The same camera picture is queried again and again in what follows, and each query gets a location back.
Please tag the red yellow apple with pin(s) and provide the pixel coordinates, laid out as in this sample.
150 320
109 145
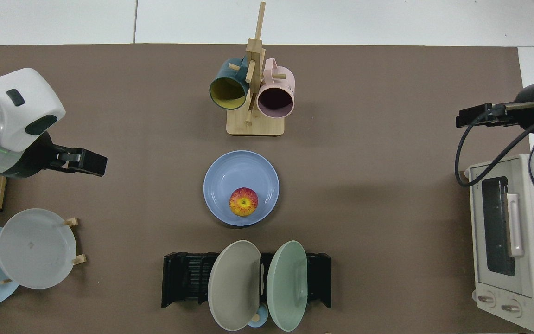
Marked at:
244 202

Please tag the beige plate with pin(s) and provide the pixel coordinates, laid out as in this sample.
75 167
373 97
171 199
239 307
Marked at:
234 287

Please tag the dark teal cup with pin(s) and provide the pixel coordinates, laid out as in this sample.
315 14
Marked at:
227 95

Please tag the grey plate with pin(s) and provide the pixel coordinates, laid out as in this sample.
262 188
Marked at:
35 248

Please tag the small blue round thing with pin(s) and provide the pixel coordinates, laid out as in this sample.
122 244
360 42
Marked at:
260 320

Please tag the pink cup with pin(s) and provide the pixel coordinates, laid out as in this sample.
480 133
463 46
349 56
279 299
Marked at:
275 99

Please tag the pale green plate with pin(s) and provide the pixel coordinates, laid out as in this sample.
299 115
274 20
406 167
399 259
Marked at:
288 287

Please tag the black dish rack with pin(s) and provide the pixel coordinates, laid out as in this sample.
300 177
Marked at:
183 278

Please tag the pale toaster oven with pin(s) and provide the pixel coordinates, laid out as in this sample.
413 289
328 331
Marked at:
494 278

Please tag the brown table cloth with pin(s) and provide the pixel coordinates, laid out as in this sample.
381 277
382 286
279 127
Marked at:
364 208

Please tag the wooden cup stand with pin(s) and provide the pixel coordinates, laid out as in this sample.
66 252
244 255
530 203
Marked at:
255 126

